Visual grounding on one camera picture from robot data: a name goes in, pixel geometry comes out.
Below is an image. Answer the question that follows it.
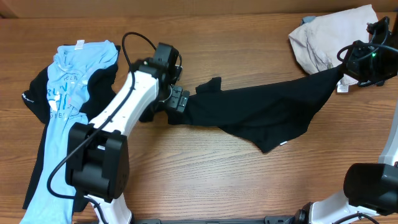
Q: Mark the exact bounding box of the black t-shirt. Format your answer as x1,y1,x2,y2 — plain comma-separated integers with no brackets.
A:
21,45,122,212
157,67,341,153

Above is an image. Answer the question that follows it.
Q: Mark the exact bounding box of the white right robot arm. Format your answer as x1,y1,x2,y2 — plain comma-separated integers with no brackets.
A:
286,16,397,224

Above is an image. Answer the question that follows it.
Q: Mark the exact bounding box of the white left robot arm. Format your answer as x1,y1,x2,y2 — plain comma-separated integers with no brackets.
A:
65,57,189,223

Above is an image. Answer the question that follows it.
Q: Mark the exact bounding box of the white folded garment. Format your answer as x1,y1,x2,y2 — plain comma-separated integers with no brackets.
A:
288,4,378,75

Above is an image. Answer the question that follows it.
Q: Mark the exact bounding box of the blue garment under white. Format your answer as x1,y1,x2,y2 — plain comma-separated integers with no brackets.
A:
300,16,316,26

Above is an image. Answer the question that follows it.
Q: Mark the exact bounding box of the black t-shirt under blue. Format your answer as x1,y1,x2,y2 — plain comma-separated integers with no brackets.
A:
21,45,122,212

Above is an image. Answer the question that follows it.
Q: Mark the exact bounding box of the light blue t-shirt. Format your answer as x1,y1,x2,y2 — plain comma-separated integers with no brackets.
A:
19,39,119,224

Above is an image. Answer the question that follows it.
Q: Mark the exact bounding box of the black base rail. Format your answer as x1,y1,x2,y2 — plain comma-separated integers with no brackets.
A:
134,215,294,224

